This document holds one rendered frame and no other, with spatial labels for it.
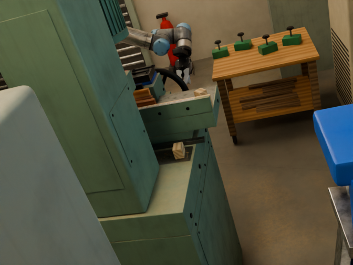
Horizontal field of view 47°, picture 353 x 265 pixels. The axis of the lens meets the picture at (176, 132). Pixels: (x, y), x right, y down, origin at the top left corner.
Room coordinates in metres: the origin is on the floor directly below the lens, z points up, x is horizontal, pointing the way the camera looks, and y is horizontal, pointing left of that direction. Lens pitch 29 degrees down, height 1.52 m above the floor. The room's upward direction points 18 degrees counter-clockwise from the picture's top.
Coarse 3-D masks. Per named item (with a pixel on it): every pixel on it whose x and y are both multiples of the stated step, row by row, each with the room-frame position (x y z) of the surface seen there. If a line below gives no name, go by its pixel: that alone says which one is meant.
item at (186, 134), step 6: (180, 132) 1.23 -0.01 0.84; (186, 132) 1.22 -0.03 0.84; (192, 132) 1.26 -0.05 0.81; (150, 138) 1.27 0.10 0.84; (156, 138) 1.26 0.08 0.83; (162, 138) 1.25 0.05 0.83; (168, 138) 1.25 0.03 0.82; (174, 138) 1.24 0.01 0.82; (180, 138) 1.23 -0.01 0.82; (186, 138) 1.23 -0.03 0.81
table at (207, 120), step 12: (168, 96) 1.43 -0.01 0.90; (180, 96) 1.39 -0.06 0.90; (192, 96) 1.36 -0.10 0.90; (216, 96) 1.32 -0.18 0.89; (216, 108) 1.27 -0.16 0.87; (168, 120) 1.24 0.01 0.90; (180, 120) 1.23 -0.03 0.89; (192, 120) 1.21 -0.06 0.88; (204, 120) 1.20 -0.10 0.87; (216, 120) 1.21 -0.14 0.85; (156, 132) 1.26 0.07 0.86; (168, 132) 1.24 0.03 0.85
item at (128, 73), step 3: (126, 72) 1.35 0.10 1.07; (129, 72) 1.35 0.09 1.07; (126, 75) 1.32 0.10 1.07; (129, 75) 1.34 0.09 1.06; (129, 78) 1.33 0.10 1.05; (132, 78) 1.35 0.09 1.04; (129, 81) 1.32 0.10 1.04; (132, 81) 1.34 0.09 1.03; (129, 84) 1.31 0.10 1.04; (132, 84) 1.34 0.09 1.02; (132, 87) 1.33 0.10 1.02; (135, 87) 1.35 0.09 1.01; (132, 90) 1.32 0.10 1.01
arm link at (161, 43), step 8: (136, 32) 1.82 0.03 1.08; (144, 32) 1.82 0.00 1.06; (128, 40) 1.81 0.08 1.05; (136, 40) 1.80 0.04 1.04; (144, 40) 1.79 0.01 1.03; (152, 40) 1.79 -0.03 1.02; (160, 40) 1.77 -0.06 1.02; (168, 40) 1.81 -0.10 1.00; (144, 48) 1.82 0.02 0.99; (152, 48) 1.79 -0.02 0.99; (160, 48) 1.76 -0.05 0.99; (168, 48) 1.76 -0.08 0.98
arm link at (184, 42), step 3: (180, 39) 1.87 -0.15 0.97; (183, 39) 1.86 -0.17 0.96; (186, 39) 1.86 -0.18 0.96; (177, 42) 1.87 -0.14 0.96; (180, 42) 1.85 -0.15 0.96; (183, 42) 1.85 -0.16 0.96; (186, 42) 1.85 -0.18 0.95; (189, 42) 1.85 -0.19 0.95; (177, 45) 1.86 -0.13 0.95; (180, 45) 1.84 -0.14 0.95; (183, 45) 1.83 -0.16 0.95; (186, 45) 1.83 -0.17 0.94; (189, 45) 1.84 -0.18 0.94
